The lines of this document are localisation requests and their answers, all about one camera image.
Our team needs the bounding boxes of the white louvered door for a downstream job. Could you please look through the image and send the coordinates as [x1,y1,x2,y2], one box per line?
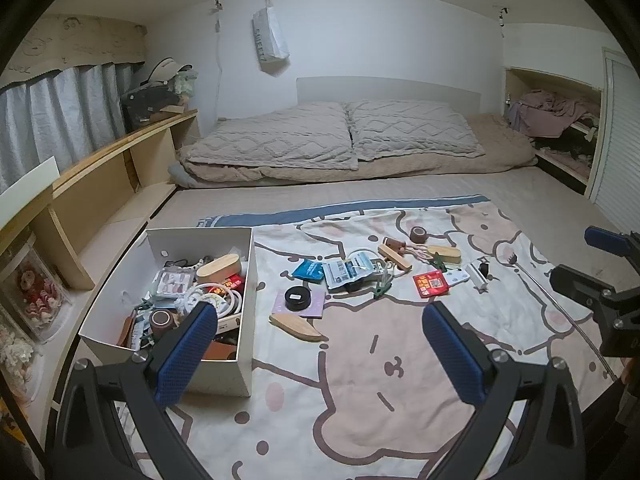
[587,47,640,233]

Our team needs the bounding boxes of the wooden leaf-shaped piece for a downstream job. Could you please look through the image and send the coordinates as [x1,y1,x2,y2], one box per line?
[268,312,328,343]

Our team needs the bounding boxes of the white card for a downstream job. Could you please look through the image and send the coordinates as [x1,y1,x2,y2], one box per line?
[0,156,61,196]

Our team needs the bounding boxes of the clear plastic loop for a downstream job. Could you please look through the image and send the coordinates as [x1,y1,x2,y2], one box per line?
[375,261,403,286]

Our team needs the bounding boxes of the grey quilted pillow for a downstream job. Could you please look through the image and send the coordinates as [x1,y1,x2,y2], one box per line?
[345,100,486,162]
[180,101,360,171]

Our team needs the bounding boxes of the framed flower display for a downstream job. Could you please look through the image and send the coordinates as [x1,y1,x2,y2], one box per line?
[0,245,71,343]

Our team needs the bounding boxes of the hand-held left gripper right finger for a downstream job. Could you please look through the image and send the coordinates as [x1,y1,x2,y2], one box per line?
[421,301,586,480]

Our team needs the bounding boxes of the grey curtain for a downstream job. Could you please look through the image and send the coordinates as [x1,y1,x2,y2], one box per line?
[0,60,146,193]

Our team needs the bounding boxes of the white blue packet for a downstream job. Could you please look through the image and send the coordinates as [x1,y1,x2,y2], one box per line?
[347,249,386,277]

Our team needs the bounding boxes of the black round tin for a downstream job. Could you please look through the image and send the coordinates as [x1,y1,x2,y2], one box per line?
[284,287,310,311]

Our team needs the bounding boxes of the dark bag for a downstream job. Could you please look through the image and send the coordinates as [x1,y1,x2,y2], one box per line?
[120,85,183,133]

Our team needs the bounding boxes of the wooden block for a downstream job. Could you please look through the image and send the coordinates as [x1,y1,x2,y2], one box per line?
[377,244,413,270]

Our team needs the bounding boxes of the white cable coil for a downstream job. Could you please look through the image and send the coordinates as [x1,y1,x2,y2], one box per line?
[180,285,246,318]

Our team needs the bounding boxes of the white visor hat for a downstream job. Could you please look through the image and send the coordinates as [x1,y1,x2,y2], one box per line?
[145,58,193,86]

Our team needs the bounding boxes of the white mask packet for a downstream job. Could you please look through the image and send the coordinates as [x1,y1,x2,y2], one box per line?
[322,260,363,291]

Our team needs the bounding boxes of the grey folded sheet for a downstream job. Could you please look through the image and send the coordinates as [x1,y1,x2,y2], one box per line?
[167,162,201,188]

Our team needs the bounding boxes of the white dried flowers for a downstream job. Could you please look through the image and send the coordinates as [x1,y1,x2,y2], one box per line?
[0,330,36,401]

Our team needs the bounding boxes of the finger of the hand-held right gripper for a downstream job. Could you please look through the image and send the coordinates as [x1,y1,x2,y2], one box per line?
[549,264,640,328]
[584,226,640,258]

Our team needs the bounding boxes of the purple notepad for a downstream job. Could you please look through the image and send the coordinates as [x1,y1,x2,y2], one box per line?
[272,290,326,319]

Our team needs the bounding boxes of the brown leather pouch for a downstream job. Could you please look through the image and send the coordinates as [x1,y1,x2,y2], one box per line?
[202,342,236,361]

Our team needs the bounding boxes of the white cardboard box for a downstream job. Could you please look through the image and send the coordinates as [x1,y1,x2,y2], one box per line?
[78,226,259,398]

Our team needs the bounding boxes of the metal back scratcher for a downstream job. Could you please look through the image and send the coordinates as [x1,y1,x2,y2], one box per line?
[502,254,617,381]

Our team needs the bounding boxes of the beige printed valance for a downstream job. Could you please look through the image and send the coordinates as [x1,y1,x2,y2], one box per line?
[0,12,148,91]

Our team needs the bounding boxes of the pink white packet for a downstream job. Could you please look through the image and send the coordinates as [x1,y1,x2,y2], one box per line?
[152,269,196,296]

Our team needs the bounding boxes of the pink clothes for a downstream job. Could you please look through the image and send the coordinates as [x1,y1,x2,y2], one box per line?
[507,89,601,138]

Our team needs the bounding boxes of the beige duvet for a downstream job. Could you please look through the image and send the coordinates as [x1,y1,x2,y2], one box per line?
[170,112,538,188]

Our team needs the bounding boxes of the white hanging bag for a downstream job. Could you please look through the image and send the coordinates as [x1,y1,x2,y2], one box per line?
[251,5,291,72]

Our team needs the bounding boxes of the wooden oval box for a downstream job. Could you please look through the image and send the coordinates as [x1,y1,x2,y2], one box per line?
[426,245,462,263]
[196,254,242,285]

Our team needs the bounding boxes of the printed cartoon blanket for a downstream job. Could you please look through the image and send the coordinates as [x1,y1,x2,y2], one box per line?
[115,194,618,480]

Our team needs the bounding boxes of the dark clothes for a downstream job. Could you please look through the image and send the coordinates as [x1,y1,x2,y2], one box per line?
[535,125,598,171]

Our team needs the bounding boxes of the wooden shelf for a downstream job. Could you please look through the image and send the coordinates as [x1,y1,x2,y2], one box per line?
[0,110,201,291]

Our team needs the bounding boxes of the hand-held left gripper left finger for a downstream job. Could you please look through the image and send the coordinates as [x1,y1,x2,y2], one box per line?
[52,301,221,480]

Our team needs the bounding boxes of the wooden closet niche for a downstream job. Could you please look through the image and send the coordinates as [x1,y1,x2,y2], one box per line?
[504,66,606,196]

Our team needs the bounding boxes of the beige bed sheet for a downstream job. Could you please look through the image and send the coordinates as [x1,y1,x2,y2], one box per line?
[147,165,633,281]

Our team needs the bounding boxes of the red packet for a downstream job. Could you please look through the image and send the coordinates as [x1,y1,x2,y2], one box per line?
[412,270,450,299]
[210,277,246,298]

